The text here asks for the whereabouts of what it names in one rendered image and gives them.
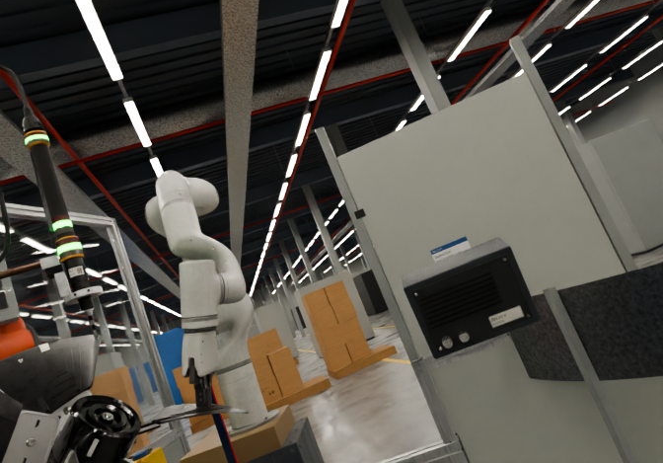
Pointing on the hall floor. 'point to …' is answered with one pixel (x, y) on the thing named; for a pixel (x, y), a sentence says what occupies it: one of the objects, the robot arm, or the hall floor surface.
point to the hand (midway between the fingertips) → (203, 397)
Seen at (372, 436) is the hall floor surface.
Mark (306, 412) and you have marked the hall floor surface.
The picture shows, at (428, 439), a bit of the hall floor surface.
